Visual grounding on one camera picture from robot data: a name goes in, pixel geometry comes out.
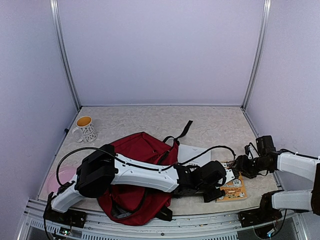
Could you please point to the left aluminium frame post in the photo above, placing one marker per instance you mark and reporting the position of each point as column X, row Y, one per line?
column 54, row 6

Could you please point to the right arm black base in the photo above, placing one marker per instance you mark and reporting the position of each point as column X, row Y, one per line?
column 263, row 214

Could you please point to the white patterned mug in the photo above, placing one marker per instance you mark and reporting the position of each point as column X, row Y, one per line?
column 85, row 130

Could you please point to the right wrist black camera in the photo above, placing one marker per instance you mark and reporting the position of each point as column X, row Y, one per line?
column 263, row 145

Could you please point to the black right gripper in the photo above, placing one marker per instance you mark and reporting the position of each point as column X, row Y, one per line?
column 241, row 164

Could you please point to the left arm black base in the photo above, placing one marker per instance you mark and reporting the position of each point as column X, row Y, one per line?
column 72, row 218

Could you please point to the aluminium front rail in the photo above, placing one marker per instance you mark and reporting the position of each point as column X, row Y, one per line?
column 97, row 226

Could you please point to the grey white notebook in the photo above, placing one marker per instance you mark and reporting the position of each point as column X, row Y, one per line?
column 187, row 152

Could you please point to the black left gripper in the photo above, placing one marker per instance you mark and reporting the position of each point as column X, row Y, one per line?
column 212, row 197

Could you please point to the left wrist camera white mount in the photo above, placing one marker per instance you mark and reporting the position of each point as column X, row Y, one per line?
column 231, row 175

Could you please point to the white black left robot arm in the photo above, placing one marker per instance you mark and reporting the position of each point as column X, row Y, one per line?
column 104, row 168

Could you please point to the right aluminium frame post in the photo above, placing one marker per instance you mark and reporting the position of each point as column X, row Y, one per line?
column 258, row 53

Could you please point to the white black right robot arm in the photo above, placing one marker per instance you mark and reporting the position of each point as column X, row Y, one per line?
column 299, row 174

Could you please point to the orange comic booklet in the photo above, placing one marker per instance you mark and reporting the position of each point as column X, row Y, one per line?
column 234, row 190

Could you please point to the aluminium frame post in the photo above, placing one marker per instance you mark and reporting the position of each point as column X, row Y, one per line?
column 54, row 6
column 258, row 53

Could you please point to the red backpack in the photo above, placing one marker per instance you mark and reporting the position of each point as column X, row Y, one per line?
column 142, row 189

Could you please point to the pink plate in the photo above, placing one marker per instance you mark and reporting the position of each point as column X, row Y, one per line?
column 65, row 175

